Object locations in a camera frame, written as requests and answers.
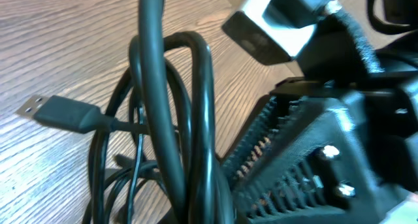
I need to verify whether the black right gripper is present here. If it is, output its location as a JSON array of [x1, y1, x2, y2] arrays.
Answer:
[[271, 71, 417, 191]]

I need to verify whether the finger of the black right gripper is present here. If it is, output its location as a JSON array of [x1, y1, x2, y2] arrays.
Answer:
[[221, 93, 405, 223]]

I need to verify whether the black usb cable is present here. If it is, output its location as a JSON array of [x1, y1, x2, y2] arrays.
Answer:
[[15, 0, 236, 224]]

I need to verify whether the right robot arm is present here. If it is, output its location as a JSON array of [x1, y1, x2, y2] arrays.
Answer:
[[221, 0, 417, 223]]

